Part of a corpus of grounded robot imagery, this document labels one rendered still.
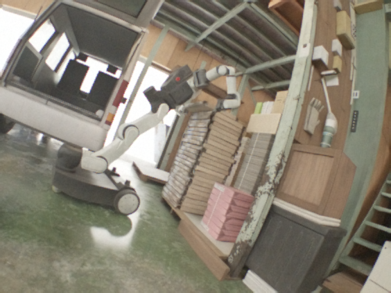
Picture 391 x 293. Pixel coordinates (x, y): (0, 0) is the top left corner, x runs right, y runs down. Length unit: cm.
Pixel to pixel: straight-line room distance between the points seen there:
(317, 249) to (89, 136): 197
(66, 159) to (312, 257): 159
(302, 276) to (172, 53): 436
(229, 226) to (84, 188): 105
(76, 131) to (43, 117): 37
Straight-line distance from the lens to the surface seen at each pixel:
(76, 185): 147
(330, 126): 127
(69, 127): 205
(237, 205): 149
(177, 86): 177
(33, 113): 215
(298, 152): 120
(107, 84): 405
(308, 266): 105
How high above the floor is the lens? 59
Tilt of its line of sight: 3 degrees up
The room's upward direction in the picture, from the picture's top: 21 degrees clockwise
